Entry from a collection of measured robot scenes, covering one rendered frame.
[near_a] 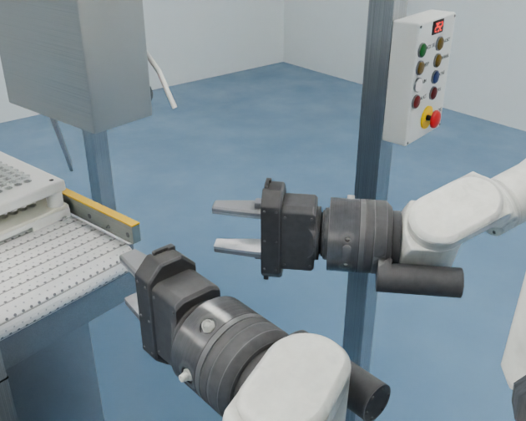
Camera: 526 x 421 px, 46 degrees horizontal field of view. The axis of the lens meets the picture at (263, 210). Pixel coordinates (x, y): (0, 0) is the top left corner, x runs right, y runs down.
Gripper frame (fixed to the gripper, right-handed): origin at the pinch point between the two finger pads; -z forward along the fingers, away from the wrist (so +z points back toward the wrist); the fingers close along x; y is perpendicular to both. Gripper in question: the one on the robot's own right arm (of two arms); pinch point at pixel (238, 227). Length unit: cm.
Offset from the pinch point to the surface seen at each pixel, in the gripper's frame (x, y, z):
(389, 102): 4, 66, 22
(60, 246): 13.9, 14.7, -31.6
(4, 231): 11.5, 14.2, -40.4
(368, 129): 11, 68, 18
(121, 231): 12.1, 17.6, -22.3
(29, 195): 7.0, 18.7, -37.5
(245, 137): 103, 296, -48
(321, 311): 103, 122, 8
